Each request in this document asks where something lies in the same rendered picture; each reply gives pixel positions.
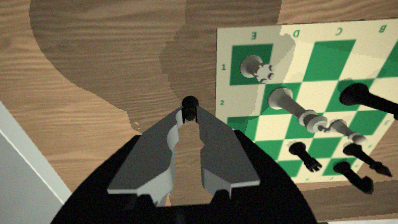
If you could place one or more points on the white chess rook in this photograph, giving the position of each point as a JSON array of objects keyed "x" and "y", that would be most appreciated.
[{"x": 252, "y": 66}]

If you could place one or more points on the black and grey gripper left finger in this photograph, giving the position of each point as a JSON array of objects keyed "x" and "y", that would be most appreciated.
[{"x": 144, "y": 165}]

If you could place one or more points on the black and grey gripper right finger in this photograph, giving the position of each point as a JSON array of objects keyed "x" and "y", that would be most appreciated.
[{"x": 231, "y": 161}]

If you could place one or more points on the green and cream chessboard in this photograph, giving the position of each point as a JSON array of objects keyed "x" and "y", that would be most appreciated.
[{"x": 316, "y": 62}]

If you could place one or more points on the white pawn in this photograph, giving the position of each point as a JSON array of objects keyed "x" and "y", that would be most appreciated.
[{"x": 340, "y": 126}]

